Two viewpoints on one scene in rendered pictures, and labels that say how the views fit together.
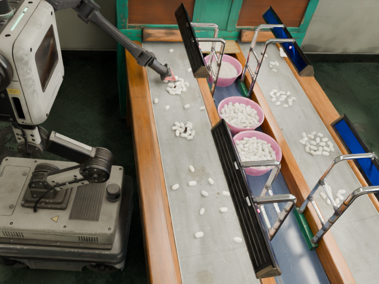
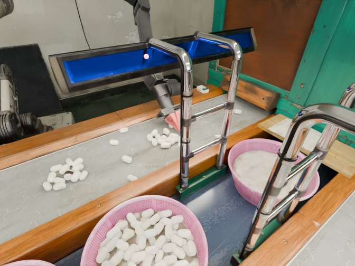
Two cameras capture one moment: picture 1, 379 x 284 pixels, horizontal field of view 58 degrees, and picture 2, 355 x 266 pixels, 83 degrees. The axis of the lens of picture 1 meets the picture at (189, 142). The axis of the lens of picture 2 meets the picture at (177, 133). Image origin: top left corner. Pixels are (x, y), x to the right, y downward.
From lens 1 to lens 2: 178 cm
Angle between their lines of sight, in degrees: 54
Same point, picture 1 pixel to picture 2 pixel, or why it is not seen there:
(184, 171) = not seen: outside the picture
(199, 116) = (113, 183)
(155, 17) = (245, 65)
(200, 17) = (308, 81)
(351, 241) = not seen: outside the picture
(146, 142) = (26, 145)
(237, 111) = (156, 242)
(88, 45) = not seen: hidden behind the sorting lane
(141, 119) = (74, 128)
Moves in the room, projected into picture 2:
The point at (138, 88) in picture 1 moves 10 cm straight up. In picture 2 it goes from (135, 111) to (132, 90)
